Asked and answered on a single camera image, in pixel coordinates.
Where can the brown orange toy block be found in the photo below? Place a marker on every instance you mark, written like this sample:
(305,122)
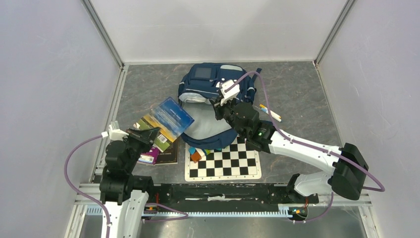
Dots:
(195,157)

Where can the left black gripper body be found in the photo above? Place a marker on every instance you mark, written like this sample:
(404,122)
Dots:
(137,142)

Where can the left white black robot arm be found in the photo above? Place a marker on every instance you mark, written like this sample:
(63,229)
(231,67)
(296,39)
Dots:
(123,194)

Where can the light blue toy block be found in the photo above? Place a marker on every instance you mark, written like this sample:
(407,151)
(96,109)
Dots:
(192,150)

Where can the purple book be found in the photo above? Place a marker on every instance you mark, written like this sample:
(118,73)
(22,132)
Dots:
(150,157)

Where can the blue landscape cover book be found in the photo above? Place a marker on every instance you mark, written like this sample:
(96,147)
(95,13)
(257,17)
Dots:
(170,118)

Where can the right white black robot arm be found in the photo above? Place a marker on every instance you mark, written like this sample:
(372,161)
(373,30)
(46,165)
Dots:
(342,169)

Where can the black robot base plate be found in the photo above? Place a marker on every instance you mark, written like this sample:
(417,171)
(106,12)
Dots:
(225,197)

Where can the navy blue backpack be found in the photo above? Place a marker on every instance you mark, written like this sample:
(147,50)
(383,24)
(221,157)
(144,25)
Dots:
(197,88)

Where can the aluminium frame rail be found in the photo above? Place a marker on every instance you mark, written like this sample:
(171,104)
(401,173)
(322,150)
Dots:
(216,213)

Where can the black hardcover book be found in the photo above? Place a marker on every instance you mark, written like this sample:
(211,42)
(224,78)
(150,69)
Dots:
(169,156)

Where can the yellow tipped white marker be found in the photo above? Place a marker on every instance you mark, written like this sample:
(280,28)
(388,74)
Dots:
(267,111)

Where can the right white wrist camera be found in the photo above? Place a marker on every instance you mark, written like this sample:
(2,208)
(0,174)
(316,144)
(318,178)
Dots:
(228,90)

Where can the blue tipped white marker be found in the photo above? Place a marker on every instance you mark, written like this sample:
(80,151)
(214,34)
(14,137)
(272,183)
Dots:
(274,115)

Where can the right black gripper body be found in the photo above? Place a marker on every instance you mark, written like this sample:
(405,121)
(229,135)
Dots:
(226,111)

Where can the black and white chessboard mat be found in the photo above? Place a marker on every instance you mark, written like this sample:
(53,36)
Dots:
(236,161)

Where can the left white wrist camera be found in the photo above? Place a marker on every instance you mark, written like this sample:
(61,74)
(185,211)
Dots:
(114,133)

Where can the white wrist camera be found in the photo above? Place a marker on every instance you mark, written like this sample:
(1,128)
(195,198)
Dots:
(114,133)
(228,90)

